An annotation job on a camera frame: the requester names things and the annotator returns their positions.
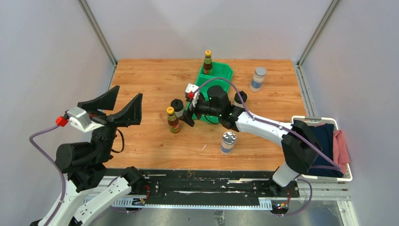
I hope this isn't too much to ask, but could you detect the silver lid spice jar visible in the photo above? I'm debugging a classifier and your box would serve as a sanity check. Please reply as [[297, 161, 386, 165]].
[[250, 67, 267, 92]]

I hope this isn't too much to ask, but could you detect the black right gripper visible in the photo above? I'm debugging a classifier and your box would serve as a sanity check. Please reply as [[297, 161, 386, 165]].
[[178, 95, 221, 127]]

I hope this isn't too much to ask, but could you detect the white plastic basket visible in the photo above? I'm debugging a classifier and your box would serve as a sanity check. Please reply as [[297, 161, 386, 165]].
[[291, 115, 352, 182]]

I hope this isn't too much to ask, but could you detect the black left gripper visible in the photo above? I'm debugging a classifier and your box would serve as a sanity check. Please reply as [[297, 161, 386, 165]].
[[80, 84, 143, 162]]

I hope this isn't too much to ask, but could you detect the aluminium front rail frame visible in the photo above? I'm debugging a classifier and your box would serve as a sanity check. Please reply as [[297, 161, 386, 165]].
[[56, 175, 359, 226]]

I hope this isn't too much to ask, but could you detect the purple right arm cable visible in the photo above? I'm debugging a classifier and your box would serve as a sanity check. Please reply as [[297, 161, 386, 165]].
[[194, 77, 343, 218]]

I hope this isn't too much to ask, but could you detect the black cap salt jar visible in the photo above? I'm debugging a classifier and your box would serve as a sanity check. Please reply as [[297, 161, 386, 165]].
[[170, 98, 184, 118]]

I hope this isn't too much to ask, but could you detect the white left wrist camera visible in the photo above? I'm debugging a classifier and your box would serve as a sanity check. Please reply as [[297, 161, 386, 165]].
[[56, 107, 105, 133]]

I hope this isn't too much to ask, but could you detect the aluminium corner frame post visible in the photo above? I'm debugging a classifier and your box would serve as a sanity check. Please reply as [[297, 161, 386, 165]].
[[77, 0, 118, 68]]

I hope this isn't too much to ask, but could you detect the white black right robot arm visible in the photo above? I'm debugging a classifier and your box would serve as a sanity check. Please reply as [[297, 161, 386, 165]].
[[180, 83, 322, 197]]

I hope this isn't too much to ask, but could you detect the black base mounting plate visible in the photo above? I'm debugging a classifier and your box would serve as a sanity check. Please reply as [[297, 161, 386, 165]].
[[136, 169, 300, 207]]

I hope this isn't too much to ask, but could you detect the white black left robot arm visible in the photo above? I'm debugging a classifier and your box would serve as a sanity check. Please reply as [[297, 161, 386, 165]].
[[32, 86, 150, 226]]

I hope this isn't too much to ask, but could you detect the pink cloth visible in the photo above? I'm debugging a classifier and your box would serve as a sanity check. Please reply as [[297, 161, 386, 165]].
[[333, 130, 350, 168]]

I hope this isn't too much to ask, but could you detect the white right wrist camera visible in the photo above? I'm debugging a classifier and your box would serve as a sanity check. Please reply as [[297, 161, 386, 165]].
[[185, 83, 199, 107]]

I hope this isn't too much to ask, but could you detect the black cap white powder jar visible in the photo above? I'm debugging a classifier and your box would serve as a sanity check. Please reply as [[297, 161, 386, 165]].
[[233, 90, 247, 108]]

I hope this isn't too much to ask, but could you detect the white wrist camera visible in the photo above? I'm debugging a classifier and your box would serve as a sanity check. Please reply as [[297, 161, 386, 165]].
[[185, 83, 199, 107], [56, 107, 105, 133]]

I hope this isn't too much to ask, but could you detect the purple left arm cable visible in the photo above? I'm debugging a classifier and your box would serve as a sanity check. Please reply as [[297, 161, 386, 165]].
[[29, 124, 68, 226]]

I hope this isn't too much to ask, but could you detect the yellow cap sauce bottle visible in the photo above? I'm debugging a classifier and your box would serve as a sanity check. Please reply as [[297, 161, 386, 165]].
[[166, 106, 180, 133], [202, 50, 213, 75]]

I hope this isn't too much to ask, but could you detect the dark blue cloth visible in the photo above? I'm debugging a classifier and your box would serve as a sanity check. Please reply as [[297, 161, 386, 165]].
[[308, 124, 343, 178]]

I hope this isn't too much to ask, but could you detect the silver lid blue label jar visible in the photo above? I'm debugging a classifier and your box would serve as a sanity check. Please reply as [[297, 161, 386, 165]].
[[220, 131, 237, 155]]

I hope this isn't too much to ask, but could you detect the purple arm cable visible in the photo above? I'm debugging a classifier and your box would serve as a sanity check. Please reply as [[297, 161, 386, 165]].
[[194, 77, 343, 218], [29, 124, 68, 226]]

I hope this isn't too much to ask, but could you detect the green plastic triple bin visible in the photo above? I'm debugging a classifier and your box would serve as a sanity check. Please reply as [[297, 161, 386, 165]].
[[192, 62, 233, 124]]

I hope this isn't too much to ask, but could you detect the right aluminium corner post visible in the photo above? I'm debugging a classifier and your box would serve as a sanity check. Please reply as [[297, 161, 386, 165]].
[[297, 0, 341, 67]]

